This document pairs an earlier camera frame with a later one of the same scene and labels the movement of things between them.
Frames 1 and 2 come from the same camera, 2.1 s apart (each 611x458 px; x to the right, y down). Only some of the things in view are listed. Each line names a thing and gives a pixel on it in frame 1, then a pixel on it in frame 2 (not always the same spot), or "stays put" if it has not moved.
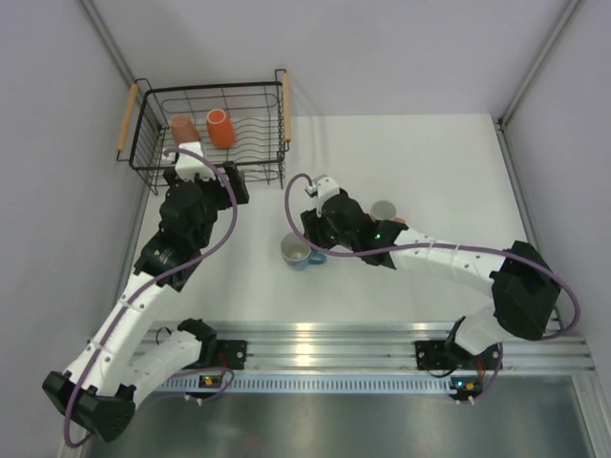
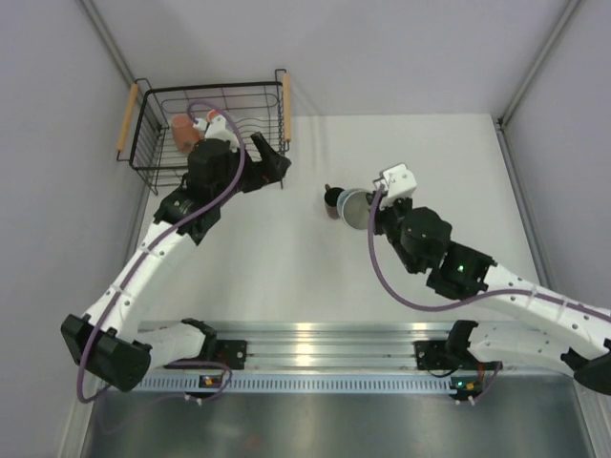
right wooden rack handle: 286,107 stays put
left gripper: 224,199 → 269,170
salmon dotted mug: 183,130 stays put
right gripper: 313,225 → 382,213
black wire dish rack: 261,113 stays put
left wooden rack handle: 128,114 stays put
